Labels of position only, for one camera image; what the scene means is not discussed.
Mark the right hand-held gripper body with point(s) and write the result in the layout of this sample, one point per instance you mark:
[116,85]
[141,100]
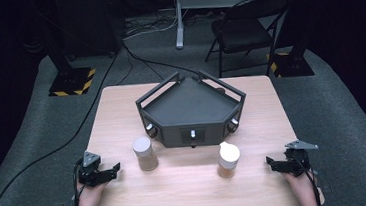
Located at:
[297,160]

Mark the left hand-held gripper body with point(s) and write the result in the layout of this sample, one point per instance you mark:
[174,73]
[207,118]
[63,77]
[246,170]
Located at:
[90,173]

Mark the grey lid spice jar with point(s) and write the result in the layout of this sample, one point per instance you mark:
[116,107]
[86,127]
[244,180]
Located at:
[145,154]

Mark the white lid spice jar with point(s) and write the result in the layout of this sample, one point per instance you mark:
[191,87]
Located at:
[228,161]

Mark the black corner rack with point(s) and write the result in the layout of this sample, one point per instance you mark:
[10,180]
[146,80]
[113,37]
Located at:
[191,110]

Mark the person's left hand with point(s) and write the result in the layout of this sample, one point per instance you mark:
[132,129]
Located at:
[92,195]

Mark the person's right hand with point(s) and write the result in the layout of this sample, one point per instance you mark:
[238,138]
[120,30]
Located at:
[298,182]

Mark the black stand with striped base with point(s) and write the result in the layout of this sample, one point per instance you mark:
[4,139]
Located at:
[72,81]
[293,63]

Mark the black folding chair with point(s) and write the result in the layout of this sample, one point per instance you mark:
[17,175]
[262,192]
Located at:
[243,32]

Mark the white metal desk frame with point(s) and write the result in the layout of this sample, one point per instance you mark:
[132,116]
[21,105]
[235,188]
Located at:
[179,23]

